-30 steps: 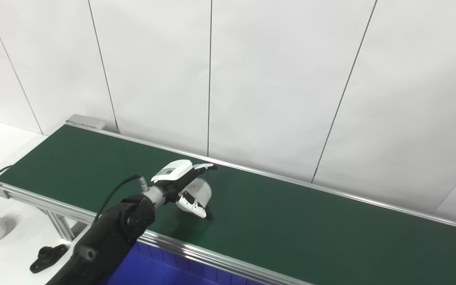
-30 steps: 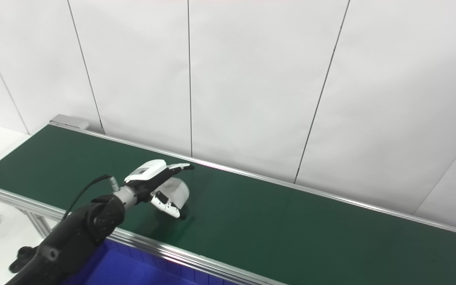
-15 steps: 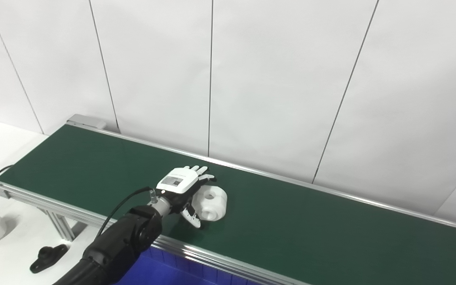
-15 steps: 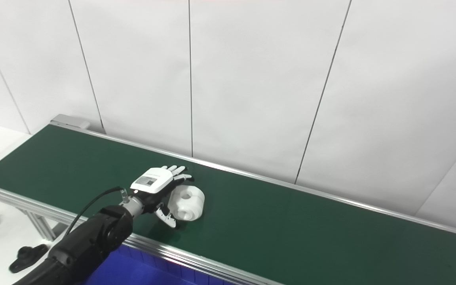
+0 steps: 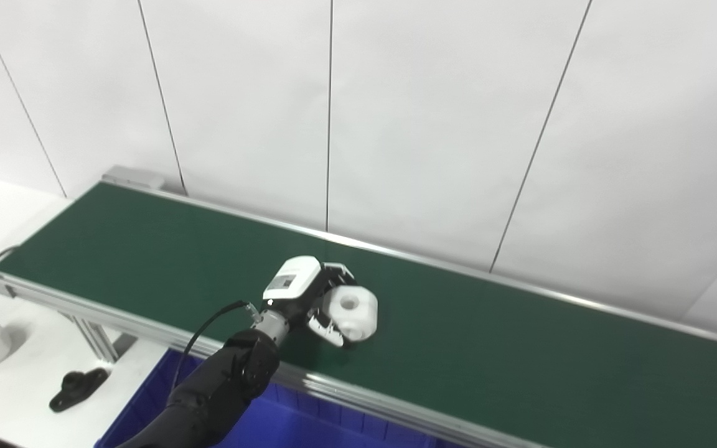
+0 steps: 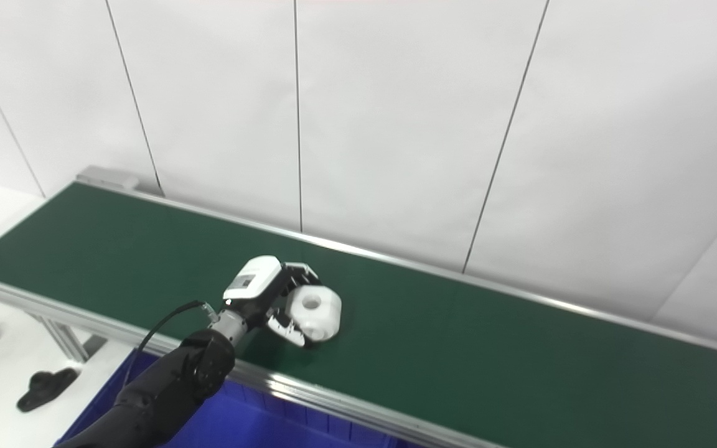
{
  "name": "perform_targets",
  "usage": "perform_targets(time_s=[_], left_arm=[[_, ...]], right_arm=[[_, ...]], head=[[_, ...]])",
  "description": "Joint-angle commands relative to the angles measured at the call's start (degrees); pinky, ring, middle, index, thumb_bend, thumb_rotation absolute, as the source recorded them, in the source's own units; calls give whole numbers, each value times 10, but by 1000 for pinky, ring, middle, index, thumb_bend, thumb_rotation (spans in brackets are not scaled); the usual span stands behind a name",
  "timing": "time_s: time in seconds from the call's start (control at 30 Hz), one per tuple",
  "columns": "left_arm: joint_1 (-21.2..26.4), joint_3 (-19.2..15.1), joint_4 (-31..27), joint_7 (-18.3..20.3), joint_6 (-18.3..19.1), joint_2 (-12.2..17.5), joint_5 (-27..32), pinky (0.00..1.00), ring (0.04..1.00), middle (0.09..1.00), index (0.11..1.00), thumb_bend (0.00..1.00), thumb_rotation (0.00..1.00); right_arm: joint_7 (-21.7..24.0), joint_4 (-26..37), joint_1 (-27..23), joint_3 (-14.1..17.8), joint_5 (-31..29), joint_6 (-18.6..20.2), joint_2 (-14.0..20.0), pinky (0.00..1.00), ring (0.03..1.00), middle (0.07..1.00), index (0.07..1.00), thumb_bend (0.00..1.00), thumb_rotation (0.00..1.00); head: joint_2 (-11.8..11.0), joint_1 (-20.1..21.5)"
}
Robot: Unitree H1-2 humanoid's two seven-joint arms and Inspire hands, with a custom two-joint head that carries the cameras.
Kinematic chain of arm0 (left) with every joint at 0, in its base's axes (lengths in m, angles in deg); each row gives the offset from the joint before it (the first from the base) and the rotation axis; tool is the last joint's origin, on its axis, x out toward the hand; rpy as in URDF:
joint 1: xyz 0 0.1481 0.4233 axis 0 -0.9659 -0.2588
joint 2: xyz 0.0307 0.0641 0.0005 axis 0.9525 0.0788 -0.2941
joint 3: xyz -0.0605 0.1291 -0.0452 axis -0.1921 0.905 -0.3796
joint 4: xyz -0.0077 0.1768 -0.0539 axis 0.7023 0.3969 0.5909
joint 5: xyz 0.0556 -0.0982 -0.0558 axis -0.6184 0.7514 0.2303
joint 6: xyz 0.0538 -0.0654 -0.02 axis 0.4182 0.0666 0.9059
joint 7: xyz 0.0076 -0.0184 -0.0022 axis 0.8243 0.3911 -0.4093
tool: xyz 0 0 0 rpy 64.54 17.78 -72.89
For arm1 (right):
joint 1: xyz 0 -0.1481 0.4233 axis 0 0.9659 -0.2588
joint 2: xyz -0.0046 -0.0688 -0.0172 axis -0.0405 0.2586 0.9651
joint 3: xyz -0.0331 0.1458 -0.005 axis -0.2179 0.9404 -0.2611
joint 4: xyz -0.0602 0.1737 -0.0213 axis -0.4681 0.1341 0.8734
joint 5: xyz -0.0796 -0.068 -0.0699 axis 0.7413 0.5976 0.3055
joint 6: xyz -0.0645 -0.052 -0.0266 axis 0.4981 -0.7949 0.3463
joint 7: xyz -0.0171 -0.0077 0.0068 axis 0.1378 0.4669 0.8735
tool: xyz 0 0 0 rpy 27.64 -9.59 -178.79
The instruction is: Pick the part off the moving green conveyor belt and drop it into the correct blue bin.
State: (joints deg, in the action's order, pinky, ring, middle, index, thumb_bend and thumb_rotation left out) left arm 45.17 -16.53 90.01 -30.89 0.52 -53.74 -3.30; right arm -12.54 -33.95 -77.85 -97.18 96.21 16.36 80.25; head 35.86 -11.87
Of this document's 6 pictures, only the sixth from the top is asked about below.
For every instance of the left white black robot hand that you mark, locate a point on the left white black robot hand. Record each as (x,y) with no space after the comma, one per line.
(257,283)

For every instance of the white round plastic part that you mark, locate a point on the white round plastic part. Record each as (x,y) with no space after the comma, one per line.
(316,313)

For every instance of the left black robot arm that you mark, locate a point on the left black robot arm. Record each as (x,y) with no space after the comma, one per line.
(165,389)

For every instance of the blue plastic bin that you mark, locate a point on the blue plastic bin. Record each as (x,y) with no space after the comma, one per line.
(253,423)

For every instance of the aluminium conveyor support leg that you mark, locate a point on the aluminium conveyor support leg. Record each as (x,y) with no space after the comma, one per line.
(66,336)

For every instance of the green conveyor belt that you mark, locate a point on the green conveyor belt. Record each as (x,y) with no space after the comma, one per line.
(458,348)

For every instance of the black part on floor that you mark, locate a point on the black part on floor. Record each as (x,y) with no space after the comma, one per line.
(44,389)

